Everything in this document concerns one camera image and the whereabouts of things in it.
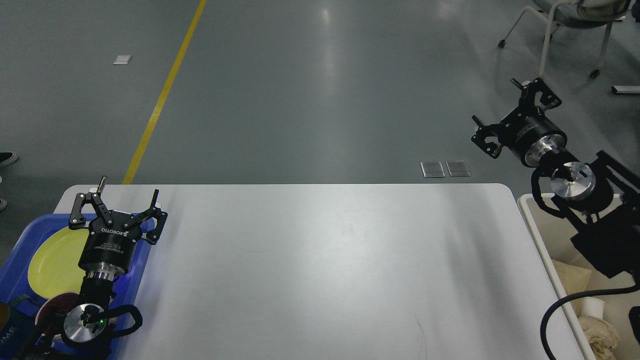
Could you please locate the pink mug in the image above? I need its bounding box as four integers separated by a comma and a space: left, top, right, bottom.
35, 291, 121, 347

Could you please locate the yellow plastic plate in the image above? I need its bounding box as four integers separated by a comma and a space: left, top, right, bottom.
27, 227, 89, 299

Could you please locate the white office chair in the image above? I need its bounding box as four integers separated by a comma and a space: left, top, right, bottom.
497, 0, 633, 79

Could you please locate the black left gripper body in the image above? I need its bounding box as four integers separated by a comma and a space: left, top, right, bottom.
78, 219, 143, 276

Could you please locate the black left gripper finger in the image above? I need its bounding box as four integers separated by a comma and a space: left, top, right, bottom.
122, 189, 169, 246
68, 176, 115, 232

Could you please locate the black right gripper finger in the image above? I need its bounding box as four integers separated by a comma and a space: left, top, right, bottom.
471, 115, 506, 159
510, 77, 562, 117

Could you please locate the metal floor plate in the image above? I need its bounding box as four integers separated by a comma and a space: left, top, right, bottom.
446, 161, 472, 178
420, 161, 446, 179

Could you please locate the right metal floor plate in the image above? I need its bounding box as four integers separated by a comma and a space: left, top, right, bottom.
446, 161, 472, 178

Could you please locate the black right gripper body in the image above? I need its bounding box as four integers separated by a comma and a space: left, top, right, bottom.
500, 112, 568, 168

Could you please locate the white floor marker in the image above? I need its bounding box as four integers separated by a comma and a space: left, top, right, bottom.
112, 54, 133, 65

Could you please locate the left metal floor plate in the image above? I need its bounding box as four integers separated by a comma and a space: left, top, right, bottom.
420, 161, 446, 179

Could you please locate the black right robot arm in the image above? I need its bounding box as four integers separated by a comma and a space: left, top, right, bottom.
471, 77, 639, 360

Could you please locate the white bar on floor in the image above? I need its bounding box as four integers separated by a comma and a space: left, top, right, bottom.
611, 85, 640, 95

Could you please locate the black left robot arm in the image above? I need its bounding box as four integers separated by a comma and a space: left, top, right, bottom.
12, 177, 169, 360

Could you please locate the brown paper ball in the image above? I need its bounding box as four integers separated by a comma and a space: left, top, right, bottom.
578, 316, 621, 360

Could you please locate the beige plastic bin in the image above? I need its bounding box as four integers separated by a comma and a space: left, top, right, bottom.
518, 194, 640, 360

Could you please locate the blue plastic tray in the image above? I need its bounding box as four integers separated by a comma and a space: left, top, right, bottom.
0, 212, 156, 360

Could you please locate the white paper cup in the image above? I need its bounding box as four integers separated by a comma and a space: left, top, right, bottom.
578, 296, 605, 320

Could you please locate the brown paper bag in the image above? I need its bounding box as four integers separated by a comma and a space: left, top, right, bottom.
551, 259, 594, 296

